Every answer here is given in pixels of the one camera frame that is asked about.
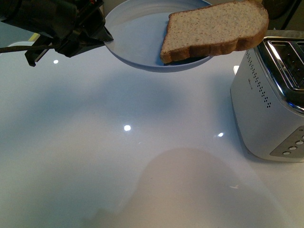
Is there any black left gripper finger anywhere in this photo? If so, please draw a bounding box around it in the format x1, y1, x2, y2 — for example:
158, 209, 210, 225
55, 19, 114, 57

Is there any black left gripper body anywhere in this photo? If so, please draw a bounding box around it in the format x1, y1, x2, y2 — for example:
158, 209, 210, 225
0, 0, 105, 67

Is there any light blue round plate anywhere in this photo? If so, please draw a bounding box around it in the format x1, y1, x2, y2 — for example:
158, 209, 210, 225
105, 0, 211, 73

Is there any slice of brown bread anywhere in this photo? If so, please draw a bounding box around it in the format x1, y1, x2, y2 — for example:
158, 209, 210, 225
160, 0, 269, 64

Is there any white two-slot toaster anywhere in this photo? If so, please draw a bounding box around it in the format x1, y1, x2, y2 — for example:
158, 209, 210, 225
230, 37, 304, 162

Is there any dark washing machine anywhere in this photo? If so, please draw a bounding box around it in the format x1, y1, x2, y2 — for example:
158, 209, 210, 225
262, 0, 304, 31

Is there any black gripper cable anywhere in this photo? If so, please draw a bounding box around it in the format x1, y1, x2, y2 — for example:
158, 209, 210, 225
0, 44, 62, 54

